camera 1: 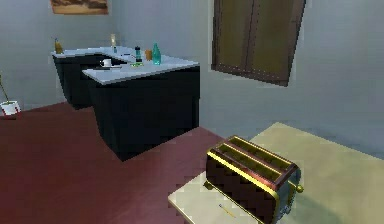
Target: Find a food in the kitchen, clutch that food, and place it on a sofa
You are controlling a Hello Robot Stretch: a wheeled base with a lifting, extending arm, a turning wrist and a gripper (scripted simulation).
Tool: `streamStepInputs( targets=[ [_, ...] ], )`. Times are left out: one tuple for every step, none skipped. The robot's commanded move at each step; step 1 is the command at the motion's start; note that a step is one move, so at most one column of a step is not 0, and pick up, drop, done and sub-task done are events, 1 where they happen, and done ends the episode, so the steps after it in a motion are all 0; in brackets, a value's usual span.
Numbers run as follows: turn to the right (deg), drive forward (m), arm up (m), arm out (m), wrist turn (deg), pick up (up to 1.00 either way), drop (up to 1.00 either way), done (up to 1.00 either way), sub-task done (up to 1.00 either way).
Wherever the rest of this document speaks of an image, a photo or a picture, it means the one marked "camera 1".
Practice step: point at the black cabinet white worktop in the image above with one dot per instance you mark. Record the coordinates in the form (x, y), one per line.
(146, 106)

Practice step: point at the teal glass bottle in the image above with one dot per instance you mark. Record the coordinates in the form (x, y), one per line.
(156, 55)

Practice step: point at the orange cup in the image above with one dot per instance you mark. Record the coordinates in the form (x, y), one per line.
(148, 55)

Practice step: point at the green sponge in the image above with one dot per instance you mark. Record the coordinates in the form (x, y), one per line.
(136, 64)

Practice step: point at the dark pepper shaker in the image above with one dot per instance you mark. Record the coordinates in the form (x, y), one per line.
(138, 55)

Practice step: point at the dark brown gold toaster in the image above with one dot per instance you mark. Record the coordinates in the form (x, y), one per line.
(240, 180)

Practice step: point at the white mug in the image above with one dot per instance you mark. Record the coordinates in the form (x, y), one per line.
(106, 62)

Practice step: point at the dark brown window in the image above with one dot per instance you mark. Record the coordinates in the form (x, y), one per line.
(256, 36)

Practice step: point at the thin yellow pencil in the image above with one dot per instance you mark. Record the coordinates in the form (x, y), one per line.
(226, 210)

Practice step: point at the pale tall bottle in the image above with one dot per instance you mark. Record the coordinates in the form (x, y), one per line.
(113, 40)

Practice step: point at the yellow brown bottle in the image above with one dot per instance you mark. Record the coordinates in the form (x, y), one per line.
(58, 47)

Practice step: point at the brown framed picture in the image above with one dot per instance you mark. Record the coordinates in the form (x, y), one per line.
(80, 6)

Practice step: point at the pale cream table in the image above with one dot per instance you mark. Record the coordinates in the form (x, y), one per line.
(336, 186)

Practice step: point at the white pot house plant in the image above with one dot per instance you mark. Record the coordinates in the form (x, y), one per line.
(9, 107)

